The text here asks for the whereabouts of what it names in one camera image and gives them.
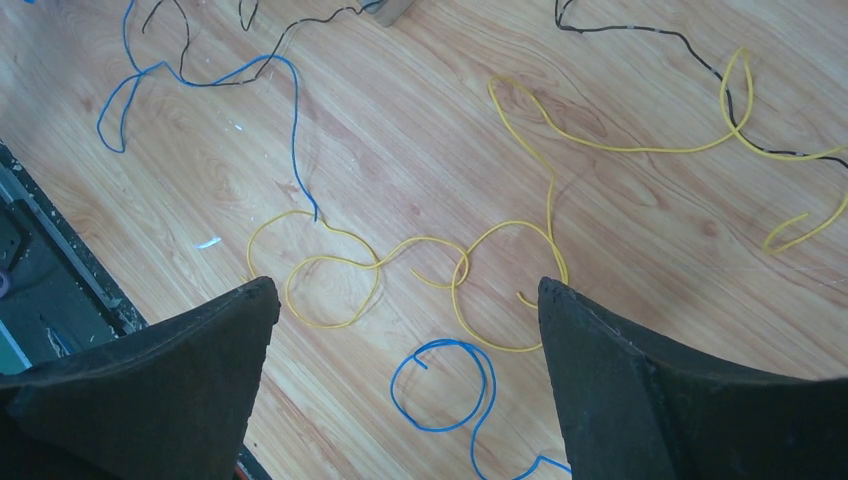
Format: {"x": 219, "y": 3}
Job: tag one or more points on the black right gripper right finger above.
{"x": 635, "y": 404}

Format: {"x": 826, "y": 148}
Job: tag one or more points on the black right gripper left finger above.
{"x": 171, "y": 401}

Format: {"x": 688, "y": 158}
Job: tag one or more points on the checkerboard calibration board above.
{"x": 386, "y": 12}

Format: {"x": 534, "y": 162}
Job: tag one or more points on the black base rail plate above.
{"x": 57, "y": 298}

